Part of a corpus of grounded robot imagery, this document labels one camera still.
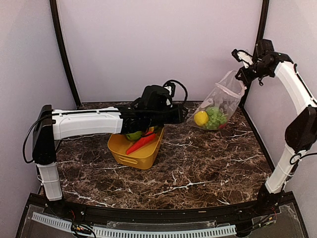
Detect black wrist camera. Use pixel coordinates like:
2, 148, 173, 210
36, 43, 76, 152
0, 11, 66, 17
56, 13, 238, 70
231, 39, 275, 69
141, 81, 176, 111

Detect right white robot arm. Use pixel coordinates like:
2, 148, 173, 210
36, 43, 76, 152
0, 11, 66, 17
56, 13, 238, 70
231, 50, 317, 215

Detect yellow plastic basket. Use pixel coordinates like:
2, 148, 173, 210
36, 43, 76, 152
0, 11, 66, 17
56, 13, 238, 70
107, 127, 164, 170

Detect orange toy carrot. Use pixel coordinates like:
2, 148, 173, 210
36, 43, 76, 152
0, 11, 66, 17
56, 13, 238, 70
126, 134, 156, 155

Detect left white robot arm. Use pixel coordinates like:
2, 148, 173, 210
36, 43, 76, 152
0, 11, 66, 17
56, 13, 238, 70
26, 104, 188, 216

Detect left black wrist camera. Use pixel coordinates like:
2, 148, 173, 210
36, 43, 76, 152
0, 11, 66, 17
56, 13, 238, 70
141, 81, 176, 111

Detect white slotted cable duct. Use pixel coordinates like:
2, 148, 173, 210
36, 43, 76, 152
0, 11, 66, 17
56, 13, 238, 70
32, 212, 237, 238

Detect green toy grapes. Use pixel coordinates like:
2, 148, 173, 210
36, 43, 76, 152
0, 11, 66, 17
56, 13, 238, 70
205, 107, 227, 130

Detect green toy apple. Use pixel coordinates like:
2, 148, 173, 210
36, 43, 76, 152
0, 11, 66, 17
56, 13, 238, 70
125, 131, 144, 141

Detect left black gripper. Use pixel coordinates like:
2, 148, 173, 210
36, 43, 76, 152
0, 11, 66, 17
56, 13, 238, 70
148, 103, 188, 127

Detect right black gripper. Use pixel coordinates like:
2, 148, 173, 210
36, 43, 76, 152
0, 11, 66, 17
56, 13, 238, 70
235, 60, 271, 84

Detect black front rail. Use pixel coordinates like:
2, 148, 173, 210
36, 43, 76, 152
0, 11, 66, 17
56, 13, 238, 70
45, 199, 259, 223

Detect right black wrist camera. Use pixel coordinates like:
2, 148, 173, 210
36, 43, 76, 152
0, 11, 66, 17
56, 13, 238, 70
231, 39, 275, 69

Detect yellow toy lemon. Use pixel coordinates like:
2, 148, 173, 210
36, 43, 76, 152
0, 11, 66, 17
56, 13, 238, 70
194, 111, 209, 126

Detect clear dotted zip bag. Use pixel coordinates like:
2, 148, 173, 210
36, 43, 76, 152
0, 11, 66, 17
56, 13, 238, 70
187, 70, 246, 131

